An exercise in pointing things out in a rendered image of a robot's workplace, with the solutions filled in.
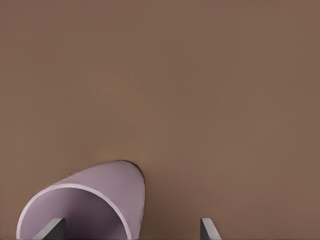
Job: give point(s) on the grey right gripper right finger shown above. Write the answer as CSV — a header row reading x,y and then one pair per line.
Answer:
x,y
206,229

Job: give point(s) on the purple cup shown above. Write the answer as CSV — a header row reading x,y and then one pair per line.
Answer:
x,y
117,185

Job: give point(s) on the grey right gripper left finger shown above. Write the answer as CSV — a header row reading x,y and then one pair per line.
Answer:
x,y
55,229

